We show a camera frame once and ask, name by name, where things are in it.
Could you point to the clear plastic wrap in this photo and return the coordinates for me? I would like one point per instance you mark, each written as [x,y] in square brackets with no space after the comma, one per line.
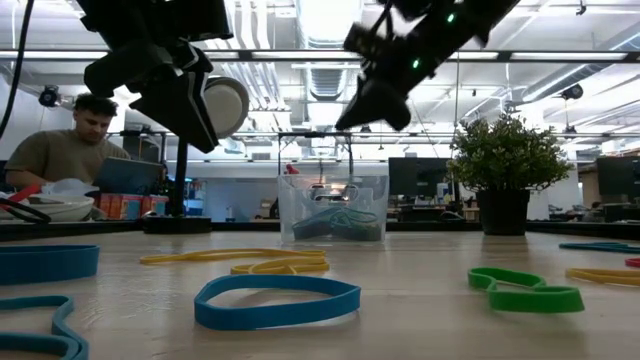
[70,187]

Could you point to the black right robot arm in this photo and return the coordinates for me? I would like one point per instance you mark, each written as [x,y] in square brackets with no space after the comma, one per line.
[480,15]

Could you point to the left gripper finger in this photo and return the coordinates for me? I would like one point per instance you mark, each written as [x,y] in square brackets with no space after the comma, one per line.
[185,110]

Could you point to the red rubber band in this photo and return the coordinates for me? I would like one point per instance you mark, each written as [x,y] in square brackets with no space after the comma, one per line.
[634,263]

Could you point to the teal rubber band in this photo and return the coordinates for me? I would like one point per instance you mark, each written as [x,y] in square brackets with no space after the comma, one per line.
[307,227]
[600,247]

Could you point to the clear plastic bin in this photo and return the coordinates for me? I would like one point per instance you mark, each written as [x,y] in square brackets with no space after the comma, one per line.
[295,200]

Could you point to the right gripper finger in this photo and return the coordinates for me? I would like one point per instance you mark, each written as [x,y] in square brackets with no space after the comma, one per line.
[375,107]

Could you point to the small red object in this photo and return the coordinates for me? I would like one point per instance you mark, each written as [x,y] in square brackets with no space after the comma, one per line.
[291,170]

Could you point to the orange cardboard box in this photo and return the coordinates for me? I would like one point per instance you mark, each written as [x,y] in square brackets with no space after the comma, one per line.
[130,206]

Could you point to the green plant in black pot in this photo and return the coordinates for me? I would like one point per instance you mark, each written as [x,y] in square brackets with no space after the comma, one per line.
[505,160]

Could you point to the white bowl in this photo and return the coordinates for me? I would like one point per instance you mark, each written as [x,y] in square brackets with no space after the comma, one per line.
[60,207]

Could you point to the black rectangular stand frame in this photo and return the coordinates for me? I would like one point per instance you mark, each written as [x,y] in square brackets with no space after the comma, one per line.
[315,134]

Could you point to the silver ventilation duct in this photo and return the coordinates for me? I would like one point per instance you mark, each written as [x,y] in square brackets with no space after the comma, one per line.
[327,25]

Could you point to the blue rubber band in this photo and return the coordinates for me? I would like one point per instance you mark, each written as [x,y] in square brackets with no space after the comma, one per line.
[45,262]
[275,317]

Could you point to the black round ceiling device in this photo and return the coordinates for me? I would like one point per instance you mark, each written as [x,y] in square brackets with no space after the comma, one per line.
[572,91]
[48,96]

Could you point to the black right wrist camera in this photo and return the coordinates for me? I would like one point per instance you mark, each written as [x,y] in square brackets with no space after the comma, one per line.
[362,42]

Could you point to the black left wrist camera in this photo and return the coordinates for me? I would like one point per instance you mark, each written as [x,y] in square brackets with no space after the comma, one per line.
[195,20]

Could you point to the green rubber band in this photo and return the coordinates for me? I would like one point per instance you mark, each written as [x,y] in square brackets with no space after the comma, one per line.
[535,302]

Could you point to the person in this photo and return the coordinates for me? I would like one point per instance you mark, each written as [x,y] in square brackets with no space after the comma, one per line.
[55,155]

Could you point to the black computer monitor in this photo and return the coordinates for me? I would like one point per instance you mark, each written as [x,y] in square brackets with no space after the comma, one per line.
[415,175]
[620,177]

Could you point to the yellow rubber band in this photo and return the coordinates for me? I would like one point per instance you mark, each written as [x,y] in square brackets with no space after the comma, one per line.
[605,276]
[280,268]
[200,256]

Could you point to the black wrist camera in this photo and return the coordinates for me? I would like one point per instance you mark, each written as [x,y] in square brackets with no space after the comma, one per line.
[195,20]
[362,42]

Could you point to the gray rubber band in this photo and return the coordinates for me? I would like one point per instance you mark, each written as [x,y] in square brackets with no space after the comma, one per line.
[30,345]

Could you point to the grey laptop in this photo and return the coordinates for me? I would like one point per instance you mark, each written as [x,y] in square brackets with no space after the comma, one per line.
[127,175]

